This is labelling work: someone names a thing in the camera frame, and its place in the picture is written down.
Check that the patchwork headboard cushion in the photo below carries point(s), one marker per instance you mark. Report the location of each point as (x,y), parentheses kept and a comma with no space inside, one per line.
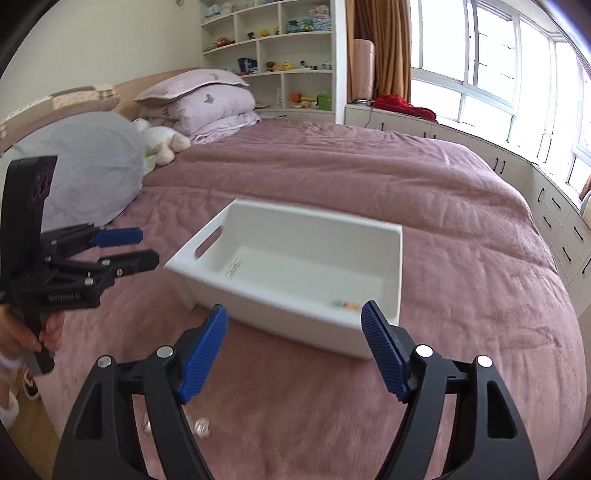
(93,97)

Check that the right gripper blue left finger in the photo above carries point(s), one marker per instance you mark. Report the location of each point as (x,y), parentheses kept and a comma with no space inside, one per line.
(100,440)

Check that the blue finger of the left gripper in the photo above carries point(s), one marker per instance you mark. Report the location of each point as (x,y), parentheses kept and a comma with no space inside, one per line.
(116,237)
(130,263)

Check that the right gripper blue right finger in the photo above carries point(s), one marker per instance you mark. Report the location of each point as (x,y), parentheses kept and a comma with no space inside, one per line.
(488,439)

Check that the lilac top pillow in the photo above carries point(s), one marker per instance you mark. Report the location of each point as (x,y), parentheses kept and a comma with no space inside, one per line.
(176,87)

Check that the pink plush bedspread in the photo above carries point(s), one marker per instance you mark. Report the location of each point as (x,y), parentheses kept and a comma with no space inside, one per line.
(473,276)

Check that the folded lilac quilt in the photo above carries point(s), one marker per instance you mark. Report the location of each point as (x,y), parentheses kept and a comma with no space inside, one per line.
(207,114)

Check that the person's left hand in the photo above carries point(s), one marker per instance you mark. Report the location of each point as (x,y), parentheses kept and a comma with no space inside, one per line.
(16,337)

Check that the red cloth on sill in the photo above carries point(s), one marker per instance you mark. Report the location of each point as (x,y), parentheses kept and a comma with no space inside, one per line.
(398,104)

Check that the white plastic storage bin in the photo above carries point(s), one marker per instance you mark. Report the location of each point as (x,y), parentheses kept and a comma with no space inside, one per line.
(305,272)

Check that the wooden headboard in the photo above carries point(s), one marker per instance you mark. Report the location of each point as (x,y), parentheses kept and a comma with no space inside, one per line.
(126,91)

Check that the grey pillow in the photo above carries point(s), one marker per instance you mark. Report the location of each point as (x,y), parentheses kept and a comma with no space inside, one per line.
(99,168)

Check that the pink cylindrical appliance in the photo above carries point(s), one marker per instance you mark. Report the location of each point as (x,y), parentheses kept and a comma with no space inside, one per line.
(363,70)

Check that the white window cabinet row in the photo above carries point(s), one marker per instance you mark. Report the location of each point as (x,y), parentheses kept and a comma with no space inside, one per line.
(559,221)

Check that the left brown curtain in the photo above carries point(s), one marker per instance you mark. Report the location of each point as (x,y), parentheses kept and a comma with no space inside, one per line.
(387,23)

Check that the white plush toy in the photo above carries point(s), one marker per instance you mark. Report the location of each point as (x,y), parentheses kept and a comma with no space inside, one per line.
(161,144)

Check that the silver flower brooch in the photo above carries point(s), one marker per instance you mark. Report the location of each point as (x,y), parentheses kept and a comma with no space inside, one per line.
(233,268)

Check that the white wall bookshelf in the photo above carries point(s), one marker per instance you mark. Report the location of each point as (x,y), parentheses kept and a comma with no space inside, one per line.
(292,54)

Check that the white window frame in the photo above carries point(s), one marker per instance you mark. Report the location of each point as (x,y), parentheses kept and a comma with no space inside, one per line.
(503,71)

